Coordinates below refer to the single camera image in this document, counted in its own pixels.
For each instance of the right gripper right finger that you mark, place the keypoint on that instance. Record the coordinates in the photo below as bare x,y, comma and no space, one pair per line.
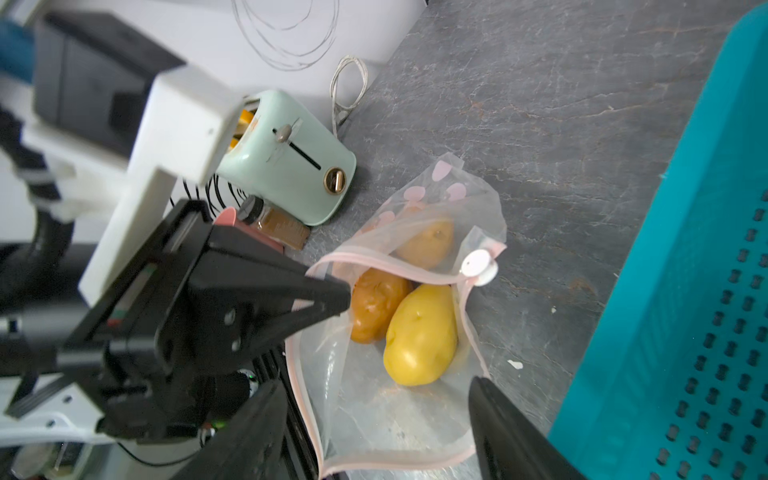
508,445

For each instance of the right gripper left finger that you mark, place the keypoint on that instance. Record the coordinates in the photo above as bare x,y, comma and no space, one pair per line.
249,447

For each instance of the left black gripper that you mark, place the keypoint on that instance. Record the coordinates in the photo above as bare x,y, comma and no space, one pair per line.
163,352

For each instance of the teal plastic basket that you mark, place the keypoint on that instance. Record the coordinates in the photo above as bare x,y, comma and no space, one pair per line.
673,384

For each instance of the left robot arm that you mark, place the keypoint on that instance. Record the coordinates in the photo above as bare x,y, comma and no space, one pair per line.
40,308

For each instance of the red cup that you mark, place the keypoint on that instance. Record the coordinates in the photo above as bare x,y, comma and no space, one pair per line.
229,217

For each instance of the brown spice jar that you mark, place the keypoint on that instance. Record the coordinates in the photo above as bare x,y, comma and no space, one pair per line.
273,222

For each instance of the potato bottom left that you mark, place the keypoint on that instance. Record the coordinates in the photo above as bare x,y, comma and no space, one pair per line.
375,298

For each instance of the green yellowish potato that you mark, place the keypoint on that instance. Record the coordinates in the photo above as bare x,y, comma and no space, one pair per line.
421,339

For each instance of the mint green toaster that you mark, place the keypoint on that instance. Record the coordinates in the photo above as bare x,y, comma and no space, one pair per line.
286,156

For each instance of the lower toast slice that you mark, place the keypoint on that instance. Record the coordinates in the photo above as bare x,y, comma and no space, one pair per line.
244,121

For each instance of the potato top right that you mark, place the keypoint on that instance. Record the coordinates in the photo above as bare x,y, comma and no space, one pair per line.
430,247

